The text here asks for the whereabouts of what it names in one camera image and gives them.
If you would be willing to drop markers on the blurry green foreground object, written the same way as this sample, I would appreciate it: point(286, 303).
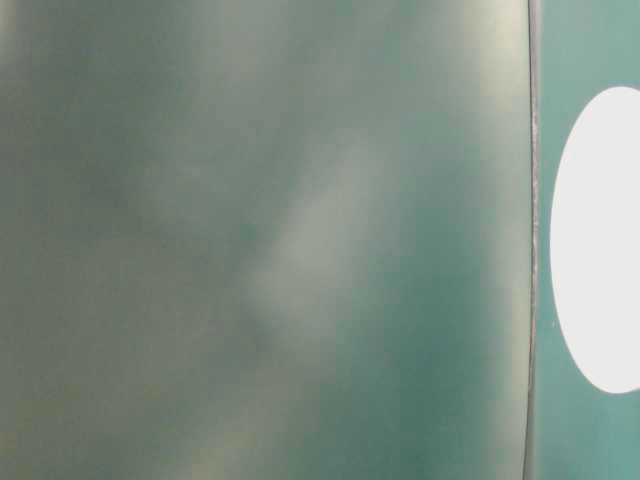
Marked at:
point(265, 239)

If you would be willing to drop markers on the white oval patch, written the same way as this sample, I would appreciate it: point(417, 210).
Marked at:
point(594, 241)

